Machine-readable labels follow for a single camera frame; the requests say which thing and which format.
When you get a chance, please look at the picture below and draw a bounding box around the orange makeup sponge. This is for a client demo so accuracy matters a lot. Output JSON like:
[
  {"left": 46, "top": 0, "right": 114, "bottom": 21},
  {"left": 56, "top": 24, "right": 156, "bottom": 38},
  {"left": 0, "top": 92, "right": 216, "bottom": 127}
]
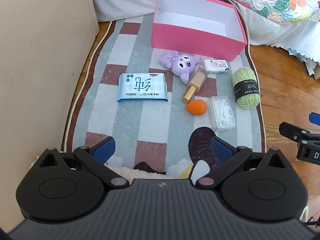
[{"left": 185, "top": 99, "right": 207, "bottom": 115}]

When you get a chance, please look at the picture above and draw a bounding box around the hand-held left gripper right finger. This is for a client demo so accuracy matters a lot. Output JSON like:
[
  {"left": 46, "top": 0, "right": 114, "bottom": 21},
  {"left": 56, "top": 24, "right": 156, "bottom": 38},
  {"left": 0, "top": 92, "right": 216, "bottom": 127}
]
[{"left": 195, "top": 137, "right": 293, "bottom": 188}]

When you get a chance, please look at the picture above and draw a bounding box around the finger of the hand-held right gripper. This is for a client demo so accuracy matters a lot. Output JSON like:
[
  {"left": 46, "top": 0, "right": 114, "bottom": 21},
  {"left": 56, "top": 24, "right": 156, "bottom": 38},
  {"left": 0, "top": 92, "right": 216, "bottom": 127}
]
[
  {"left": 279, "top": 122, "right": 320, "bottom": 142},
  {"left": 309, "top": 112, "right": 320, "bottom": 126}
]

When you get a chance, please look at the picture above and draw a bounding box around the pink cardboard box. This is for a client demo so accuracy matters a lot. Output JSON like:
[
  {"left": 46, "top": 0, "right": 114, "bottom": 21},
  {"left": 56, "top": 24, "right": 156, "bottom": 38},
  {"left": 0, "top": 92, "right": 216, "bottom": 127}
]
[{"left": 151, "top": 0, "right": 248, "bottom": 62}]

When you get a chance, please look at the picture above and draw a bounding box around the beige wooden cabinet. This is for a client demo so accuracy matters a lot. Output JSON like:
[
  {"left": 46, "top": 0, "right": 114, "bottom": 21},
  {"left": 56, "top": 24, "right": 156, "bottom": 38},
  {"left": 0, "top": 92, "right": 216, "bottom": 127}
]
[{"left": 0, "top": 0, "right": 100, "bottom": 230}]

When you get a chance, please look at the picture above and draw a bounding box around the fluffy beige cloth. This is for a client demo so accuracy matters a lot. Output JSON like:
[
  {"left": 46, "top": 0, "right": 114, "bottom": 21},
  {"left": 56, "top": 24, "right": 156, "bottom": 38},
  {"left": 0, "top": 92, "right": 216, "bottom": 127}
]
[{"left": 106, "top": 165, "right": 170, "bottom": 180}]

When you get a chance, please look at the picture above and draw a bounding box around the green yarn ball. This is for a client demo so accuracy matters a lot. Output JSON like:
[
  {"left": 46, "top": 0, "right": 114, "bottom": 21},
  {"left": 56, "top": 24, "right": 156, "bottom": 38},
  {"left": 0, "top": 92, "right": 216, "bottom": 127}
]
[{"left": 232, "top": 67, "right": 260, "bottom": 109}]

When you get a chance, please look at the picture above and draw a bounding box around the pile of papers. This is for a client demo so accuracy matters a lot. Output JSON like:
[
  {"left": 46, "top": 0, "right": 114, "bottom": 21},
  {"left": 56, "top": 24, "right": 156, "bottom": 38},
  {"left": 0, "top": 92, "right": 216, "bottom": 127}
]
[{"left": 287, "top": 46, "right": 320, "bottom": 80}]

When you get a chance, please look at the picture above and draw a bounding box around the floss picks box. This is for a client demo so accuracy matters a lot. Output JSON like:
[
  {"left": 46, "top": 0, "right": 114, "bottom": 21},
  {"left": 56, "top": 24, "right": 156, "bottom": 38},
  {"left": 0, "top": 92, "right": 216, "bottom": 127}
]
[{"left": 209, "top": 96, "right": 236, "bottom": 132}]

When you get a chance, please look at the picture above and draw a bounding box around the gold foundation bottle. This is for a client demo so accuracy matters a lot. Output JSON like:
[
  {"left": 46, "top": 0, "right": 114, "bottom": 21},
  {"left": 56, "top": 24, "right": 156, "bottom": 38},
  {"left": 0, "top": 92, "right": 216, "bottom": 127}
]
[{"left": 181, "top": 67, "right": 208, "bottom": 104}]

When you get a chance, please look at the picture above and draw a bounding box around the blue white wet wipes pack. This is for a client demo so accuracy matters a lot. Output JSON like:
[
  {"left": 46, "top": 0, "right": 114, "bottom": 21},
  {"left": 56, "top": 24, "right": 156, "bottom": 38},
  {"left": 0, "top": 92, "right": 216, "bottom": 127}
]
[{"left": 117, "top": 72, "right": 168, "bottom": 103}]

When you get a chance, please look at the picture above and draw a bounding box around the floral quilt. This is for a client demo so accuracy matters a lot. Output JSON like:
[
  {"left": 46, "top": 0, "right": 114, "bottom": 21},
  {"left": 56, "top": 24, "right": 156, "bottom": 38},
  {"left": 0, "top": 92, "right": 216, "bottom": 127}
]
[{"left": 89, "top": 0, "right": 320, "bottom": 25}]

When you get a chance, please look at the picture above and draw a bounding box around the checkered grey brown rug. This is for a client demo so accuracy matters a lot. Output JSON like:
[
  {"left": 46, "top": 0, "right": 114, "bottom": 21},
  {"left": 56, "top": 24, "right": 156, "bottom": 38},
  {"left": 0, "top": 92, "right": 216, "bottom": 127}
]
[{"left": 61, "top": 0, "right": 267, "bottom": 179}]

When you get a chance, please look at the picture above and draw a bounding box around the purple plush toy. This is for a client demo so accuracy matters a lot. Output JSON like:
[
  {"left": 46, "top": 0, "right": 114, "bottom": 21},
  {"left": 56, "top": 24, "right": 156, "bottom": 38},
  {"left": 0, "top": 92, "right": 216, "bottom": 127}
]
[{"left": 159, "top": 51, "right": 202, "bottom": 84}]

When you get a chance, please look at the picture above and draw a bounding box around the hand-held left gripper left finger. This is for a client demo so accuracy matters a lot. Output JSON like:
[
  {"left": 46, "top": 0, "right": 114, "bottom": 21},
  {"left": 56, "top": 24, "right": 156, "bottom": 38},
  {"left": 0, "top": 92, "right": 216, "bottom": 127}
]
[{"left": 32, "top": 136, "right": 129, "bottom": 188}]

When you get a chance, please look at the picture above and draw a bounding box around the small white tissue pack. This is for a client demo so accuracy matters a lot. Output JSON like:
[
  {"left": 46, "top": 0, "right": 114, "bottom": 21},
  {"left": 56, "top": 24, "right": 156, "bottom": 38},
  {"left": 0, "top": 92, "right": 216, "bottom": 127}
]
[{"left": 203, "top": 59, "right": 230, "bottom": 74}]

